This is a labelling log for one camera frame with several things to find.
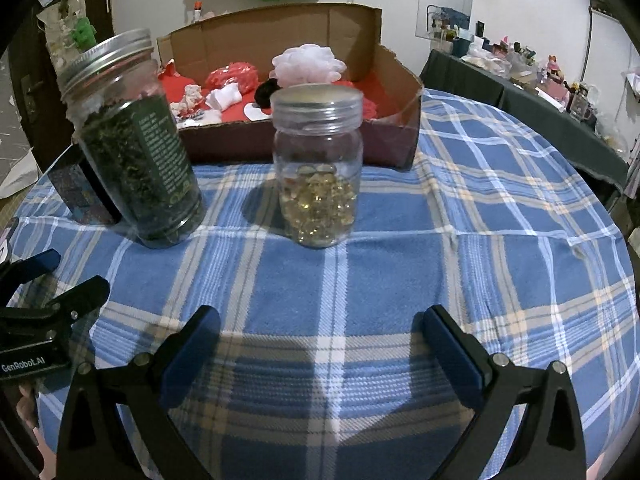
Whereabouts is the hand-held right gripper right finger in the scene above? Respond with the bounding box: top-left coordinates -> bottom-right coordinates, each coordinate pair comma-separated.
416,304 -> 587,480

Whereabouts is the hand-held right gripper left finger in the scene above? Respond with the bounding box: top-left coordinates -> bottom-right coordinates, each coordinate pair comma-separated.
55,304 -> 222,480

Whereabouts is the red mesh bath loofah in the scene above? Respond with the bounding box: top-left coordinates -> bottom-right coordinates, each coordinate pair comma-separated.
205,61 -> 260,96

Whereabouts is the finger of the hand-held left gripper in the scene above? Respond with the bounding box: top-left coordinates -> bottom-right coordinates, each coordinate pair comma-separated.
0,249 -> 62,291
0,276 -> 111,336

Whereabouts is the small jar of yellow capsules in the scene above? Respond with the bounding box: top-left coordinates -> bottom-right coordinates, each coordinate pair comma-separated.
270,85 -> 364,248

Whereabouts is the desk with dark cloth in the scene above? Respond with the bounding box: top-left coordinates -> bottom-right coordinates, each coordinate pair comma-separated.
419,49 -> 631,196

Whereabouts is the large glass jar of herbs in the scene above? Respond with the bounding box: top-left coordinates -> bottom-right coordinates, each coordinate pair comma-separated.
59,28 -> 205,250

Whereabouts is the green plush toy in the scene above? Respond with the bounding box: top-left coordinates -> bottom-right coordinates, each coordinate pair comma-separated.
70,16 -> 98,50

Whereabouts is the blue plaid blanket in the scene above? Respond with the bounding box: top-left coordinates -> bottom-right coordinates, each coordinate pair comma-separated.
10,87 -> 636,480

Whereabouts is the wall mirror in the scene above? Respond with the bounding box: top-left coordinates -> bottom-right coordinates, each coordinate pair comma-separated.
416,0 -> 475,43

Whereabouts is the row of small desk items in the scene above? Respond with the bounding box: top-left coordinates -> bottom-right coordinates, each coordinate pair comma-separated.
425,4 -> 631,156

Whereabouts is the cardboard box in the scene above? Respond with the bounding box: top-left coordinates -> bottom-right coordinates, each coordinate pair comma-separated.
156,2 -> 423,170

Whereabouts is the white refrigerator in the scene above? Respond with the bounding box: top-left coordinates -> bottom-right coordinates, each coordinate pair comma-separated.
585,0 -> 640,126

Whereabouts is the clear hanging organizer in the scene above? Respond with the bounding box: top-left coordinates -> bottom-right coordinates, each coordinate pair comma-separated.
37,0 -> 98,71

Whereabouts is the person's left hand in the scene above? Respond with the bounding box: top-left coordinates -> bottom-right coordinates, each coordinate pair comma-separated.
14,382 -> 41,432

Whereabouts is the white mesh bath loofah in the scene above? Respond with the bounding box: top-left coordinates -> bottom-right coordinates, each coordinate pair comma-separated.
271,44 -> 347,88

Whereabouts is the black pompom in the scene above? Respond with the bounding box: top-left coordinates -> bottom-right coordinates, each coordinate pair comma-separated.
254,79 -> 281,107

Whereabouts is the white paper sheet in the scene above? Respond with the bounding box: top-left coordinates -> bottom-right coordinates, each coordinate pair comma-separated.
0,160 -> 41,201

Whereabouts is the white plush piece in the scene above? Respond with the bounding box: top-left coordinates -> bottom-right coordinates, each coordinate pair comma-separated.
205,84 -> 242,111

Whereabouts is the dark wooden door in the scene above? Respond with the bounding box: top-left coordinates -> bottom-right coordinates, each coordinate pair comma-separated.
7,0 -> 113,171

